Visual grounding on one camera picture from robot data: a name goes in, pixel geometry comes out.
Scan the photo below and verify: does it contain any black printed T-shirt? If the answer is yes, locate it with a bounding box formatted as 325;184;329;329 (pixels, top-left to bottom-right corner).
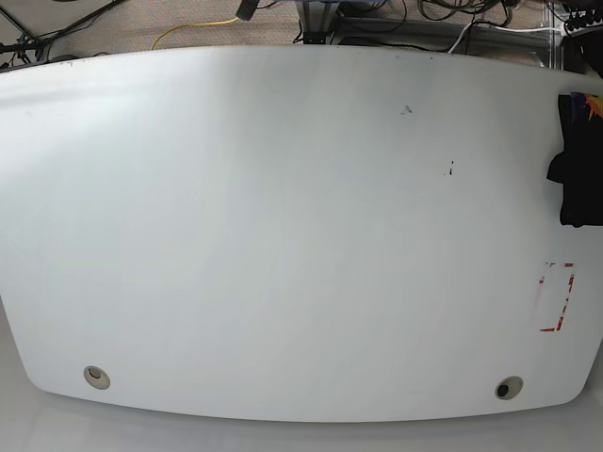
546;92;602;228

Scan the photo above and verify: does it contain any grey metal table leg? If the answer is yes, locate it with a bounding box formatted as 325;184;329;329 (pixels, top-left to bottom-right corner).
295;1;340;44

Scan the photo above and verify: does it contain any red tape rectangle marking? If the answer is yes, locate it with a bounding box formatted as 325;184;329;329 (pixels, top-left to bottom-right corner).
533;262;576;332

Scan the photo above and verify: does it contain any black tripod stand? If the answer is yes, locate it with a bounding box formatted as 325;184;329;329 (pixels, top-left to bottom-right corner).
1;0;125;65

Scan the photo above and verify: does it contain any white power strip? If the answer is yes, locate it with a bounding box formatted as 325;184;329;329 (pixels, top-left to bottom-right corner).
563;8;602;37

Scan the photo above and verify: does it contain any yellow cable on floor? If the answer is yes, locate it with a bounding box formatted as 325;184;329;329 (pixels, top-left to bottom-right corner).
150;16;236;51

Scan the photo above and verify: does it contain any left table cable grommet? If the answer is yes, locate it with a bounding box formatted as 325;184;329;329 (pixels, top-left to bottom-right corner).
83;366;110;390

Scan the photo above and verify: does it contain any table cable grommet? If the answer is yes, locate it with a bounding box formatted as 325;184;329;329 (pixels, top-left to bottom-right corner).
83;366;110;390
495;376;524;400

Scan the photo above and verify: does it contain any right table cable grommet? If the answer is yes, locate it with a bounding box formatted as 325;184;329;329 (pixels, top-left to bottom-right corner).
495;376;524;400

